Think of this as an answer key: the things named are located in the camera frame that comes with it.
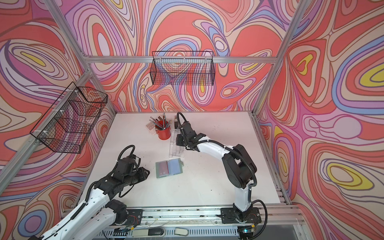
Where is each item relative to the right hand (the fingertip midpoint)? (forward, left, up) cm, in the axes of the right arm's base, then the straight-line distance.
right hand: (180, 143), depth 92 cm
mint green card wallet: (-13, +7, -8) cm, 16 cm away
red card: (-13, +11, -7) cm, 18 cm away
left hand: (-18, +15, -1) cm, 23 cm away
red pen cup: (+9, +11, +2) cm, 15 cm away
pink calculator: (+19, +23, -5) cm, 30 cm away
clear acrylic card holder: (-2, +4, -5) cm, 7 cm away
